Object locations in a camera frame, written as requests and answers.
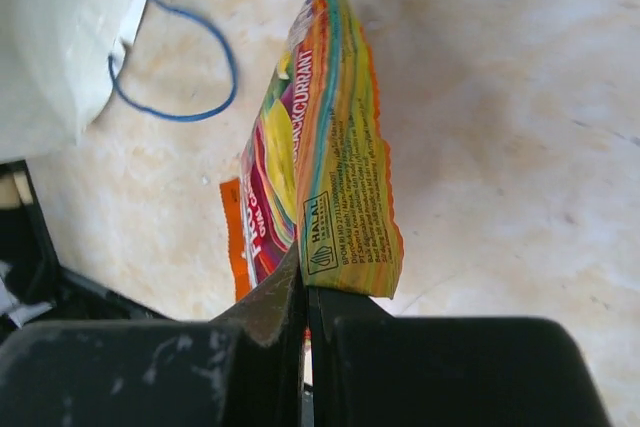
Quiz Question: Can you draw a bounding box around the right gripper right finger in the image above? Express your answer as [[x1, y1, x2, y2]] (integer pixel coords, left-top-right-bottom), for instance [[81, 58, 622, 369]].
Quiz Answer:
[[308, 288, 610, 426]]

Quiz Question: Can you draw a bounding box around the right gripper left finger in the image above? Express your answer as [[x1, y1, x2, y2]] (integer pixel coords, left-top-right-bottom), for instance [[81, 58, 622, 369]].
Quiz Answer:
[[1, 248, 306, 426]]

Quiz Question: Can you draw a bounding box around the blue checkered paper bag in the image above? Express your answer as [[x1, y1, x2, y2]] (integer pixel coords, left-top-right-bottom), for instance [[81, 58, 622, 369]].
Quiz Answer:
[[0, 0, 239, 166]]

